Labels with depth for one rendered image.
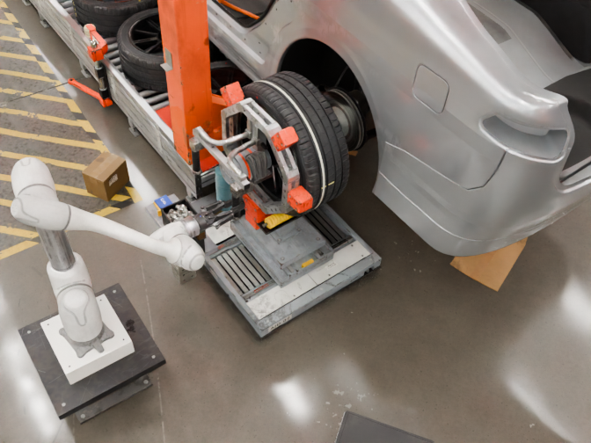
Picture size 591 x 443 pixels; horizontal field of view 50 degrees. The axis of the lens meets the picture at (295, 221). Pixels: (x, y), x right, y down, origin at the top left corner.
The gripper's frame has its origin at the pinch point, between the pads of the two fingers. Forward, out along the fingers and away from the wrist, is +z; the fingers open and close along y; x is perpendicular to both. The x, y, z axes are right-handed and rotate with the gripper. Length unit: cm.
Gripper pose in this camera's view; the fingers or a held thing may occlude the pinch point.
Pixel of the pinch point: (235, 205)
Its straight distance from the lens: 281.7
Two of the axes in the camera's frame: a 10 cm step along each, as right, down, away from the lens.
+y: 6.0, 6.3, -4.9
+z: 8.0, -4.2, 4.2
